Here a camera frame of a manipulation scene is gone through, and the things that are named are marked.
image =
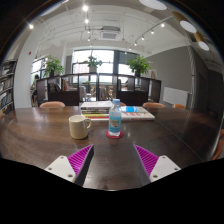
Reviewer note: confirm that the clear blue-capped water bottle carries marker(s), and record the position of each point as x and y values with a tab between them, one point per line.
115	123

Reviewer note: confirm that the white wall radiator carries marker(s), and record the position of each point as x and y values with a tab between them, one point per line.
175	96

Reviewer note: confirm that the group of ceiling spotlights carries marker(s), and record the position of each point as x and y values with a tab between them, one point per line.
85	8

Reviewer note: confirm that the bushy green potted plant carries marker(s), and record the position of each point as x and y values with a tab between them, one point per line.
53	66

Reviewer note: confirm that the group of orange chairs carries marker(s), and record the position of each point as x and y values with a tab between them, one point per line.
52	104

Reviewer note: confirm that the stack of books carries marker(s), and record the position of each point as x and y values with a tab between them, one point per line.
95	108

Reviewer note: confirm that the group of round ceiling panels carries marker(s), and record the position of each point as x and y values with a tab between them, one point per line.
188	26

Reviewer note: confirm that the cream ceramic mug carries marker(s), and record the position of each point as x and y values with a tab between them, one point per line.
78	128

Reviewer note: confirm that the green plant in white pot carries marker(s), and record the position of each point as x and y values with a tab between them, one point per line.
92	62

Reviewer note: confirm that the book with blue cover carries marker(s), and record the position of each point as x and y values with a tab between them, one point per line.
140	115

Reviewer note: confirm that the low black shelf unit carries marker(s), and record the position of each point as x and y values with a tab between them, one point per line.
66	96

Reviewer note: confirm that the ceiling air conditioner unit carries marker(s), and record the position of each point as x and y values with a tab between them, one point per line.
110	34

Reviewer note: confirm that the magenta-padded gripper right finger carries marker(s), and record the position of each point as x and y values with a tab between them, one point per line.
163	166

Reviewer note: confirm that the tall dark bookshelf unit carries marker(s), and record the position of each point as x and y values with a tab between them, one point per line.
6	86

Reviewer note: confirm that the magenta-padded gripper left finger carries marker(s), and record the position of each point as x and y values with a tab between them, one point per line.
61	166

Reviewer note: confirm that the person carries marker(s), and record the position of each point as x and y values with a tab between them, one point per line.
34	88

